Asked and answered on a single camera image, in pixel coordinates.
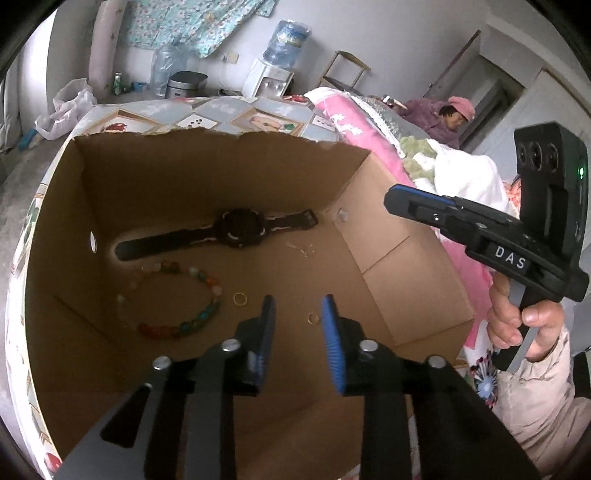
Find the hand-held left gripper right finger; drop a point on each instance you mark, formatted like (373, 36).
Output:
(332, 341)

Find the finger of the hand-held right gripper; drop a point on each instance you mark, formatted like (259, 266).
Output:
(415, 207)
(429, 193)

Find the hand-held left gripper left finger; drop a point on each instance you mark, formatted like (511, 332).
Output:
(267, 332)

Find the black wristwatch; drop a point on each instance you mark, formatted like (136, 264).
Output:
(240, 228)

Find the brown cardboard box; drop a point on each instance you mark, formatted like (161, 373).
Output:
(138, 184)

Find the person's right forearm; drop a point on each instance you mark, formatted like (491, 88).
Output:
(545, 401)

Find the person's right hand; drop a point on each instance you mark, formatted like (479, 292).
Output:
(542, 318)

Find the white fluffy towel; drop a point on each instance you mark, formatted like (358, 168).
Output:
(466, 170)

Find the green fuzzy cloth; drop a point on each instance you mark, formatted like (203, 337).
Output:
(415, 147)

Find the silver patterned pillow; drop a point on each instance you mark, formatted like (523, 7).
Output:
(383, 117)

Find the pink printed blanket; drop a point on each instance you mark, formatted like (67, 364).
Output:
(351, 120)

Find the wooden door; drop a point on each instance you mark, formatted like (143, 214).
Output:
(455, 69)

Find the wooden chair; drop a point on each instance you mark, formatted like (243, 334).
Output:
(339, 84)

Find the white water dispenser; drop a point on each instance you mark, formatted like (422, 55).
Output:
(268, 81)

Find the blue water bottle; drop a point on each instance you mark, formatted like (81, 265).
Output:
(286, 44)

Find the rice cooker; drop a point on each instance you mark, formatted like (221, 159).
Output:
(184, 85)

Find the clear empty water jug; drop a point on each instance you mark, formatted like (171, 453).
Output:
(168, 64)

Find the green can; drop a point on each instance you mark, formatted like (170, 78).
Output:
(117, 85)

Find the white plastic bag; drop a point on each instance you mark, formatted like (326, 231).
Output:
(64, 110)

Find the blue cloth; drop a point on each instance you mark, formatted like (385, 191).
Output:
(25, 141)

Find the pink rolled mat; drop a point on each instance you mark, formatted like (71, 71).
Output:
(104, 50)

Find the wall socket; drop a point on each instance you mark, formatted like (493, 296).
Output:
(230, 57)

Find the floral wall cloth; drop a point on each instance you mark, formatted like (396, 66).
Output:
(184, 23)

